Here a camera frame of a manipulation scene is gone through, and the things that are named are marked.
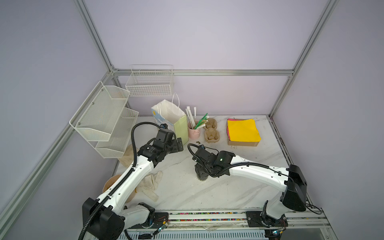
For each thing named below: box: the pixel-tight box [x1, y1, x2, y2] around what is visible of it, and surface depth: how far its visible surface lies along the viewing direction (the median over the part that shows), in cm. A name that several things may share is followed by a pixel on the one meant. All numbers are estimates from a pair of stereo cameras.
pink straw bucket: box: [187, 121, 201, 140], surface depth 104 cm
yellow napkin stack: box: [227, 119, 261, 142], surface depth 110 cm
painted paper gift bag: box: [150, 92, 189, 145], surface depth 92 cm
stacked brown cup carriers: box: [203, 117, 220, 143], surface depth 108 cm
